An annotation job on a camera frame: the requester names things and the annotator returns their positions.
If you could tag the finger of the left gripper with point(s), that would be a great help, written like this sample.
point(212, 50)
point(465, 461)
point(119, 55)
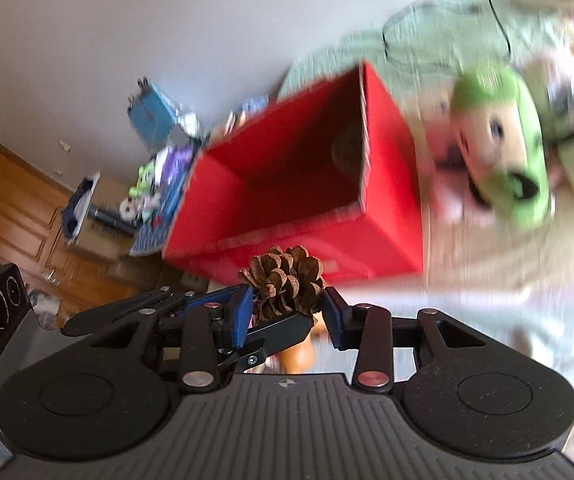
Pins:
point(87, 322)
point(265, 340)

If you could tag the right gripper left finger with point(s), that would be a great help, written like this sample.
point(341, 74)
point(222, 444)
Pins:
point(236, 316)

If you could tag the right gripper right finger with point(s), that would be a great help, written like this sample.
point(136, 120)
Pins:
point(338, 318)

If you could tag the orange gourd toy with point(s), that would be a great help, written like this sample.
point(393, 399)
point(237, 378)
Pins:
point(300, 358)

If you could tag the brown pine cone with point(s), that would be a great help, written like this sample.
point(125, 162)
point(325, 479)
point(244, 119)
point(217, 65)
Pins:
point(283, 282)

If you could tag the green frog plush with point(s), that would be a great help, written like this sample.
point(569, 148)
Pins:
point(145, 184)

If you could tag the red cardboard box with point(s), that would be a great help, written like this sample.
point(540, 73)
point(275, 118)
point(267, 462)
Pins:
point(272, 183)

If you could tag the purple toy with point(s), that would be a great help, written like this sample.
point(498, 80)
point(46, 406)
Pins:
point(175, 170)

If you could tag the pink plush toy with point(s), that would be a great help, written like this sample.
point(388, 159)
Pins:
point(443, 164)

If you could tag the brown tape roll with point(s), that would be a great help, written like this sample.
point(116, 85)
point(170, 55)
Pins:
point(347, 150)

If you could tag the blue plastic bag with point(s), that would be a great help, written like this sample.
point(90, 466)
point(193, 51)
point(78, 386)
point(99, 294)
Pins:
point(159, 121)

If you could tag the green mushroom plush toy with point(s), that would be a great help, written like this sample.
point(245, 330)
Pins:
point(496, 127)

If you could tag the light green bed sheet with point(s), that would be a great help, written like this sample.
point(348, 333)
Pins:
point(431, 41)

